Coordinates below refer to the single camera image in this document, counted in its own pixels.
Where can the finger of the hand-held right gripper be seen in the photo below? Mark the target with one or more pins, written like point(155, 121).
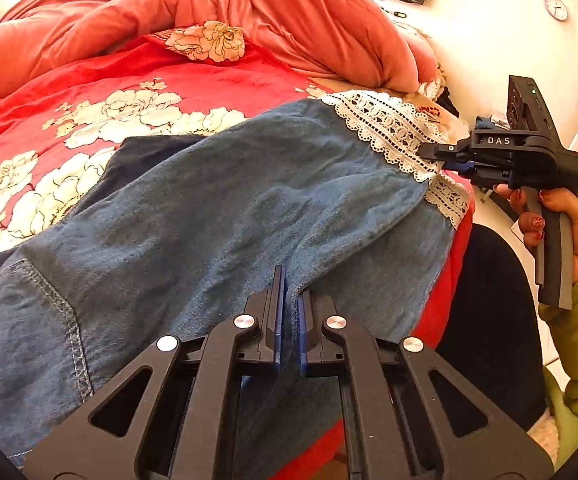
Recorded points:
point(449, 151)
point(474, 170)

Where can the coral duvet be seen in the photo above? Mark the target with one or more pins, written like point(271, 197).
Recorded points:
point(289, 15)

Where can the red floral blanket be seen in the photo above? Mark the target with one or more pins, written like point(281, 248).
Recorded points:
point(94, 90)

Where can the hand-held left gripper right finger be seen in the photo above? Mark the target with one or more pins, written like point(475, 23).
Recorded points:
point(303, 330)

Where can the person's leg black trousers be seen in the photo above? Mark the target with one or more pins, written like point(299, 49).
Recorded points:
point(494, 320)

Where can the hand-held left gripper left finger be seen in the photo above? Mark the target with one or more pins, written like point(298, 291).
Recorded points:
point(279, 320)

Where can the dark cloth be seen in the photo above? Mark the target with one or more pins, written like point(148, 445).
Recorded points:
point(486, 124)

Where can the round wall clock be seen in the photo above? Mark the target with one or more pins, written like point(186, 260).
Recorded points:
point(555, 7)

